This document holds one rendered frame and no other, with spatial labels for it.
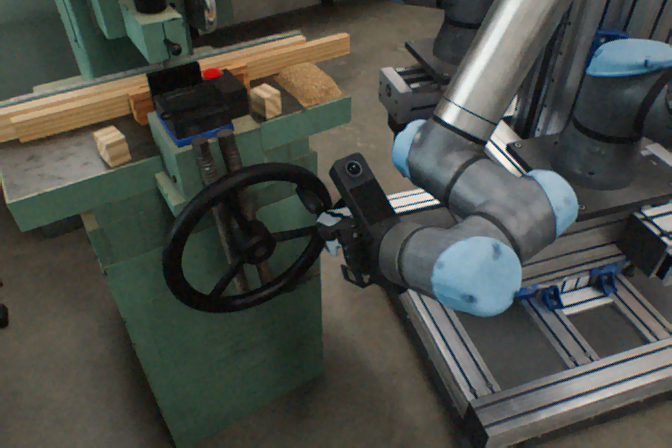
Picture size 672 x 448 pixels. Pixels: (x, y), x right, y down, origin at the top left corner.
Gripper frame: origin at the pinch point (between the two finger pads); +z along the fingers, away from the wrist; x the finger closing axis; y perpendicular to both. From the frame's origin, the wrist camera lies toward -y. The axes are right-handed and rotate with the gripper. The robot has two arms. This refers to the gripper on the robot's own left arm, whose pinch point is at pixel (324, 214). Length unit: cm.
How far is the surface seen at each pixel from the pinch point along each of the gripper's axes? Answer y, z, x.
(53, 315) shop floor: 32, 119, -51
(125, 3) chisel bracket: -40, 29, -13
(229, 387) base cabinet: 49, 55, -15
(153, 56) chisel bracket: -30.0, 23.2, -12.2
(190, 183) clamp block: -9.6, 10.7, -15.5
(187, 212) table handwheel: -7.1, 2.2, -18.7
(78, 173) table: -15.4, 20.6, -29.5
